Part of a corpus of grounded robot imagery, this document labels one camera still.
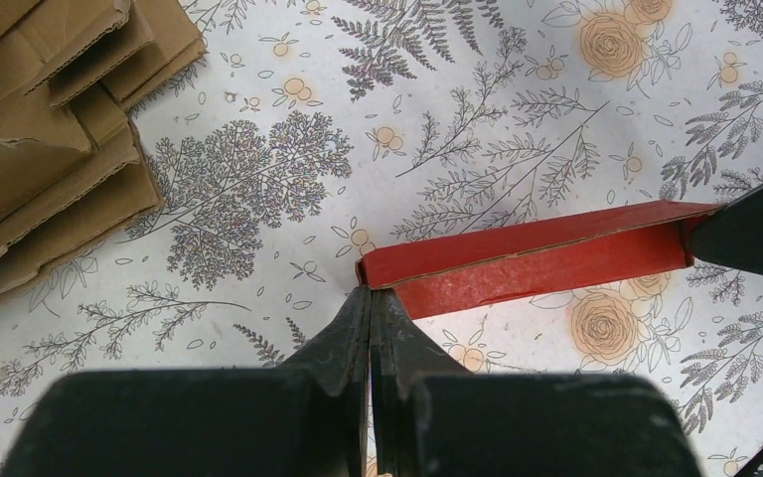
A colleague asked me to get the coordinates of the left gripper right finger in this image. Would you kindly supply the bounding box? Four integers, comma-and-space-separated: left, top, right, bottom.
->
369, 290, 699, 476

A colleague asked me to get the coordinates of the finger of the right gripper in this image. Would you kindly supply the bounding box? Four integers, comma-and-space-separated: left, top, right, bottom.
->
688, 185, 763, 275

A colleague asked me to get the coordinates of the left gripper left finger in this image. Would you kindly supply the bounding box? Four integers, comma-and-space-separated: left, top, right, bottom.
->
2, 287, 371, 476

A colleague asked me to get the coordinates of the red paper box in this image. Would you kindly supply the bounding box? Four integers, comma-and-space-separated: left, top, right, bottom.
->
356, 201, 720, 319

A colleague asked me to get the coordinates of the stack of brown cardboard blanks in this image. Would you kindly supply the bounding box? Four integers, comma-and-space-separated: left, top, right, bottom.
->
0, 1, 206, 304

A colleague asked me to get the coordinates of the floral patterned mat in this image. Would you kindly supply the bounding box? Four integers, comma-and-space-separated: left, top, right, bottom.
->
0, 1, 763, 475

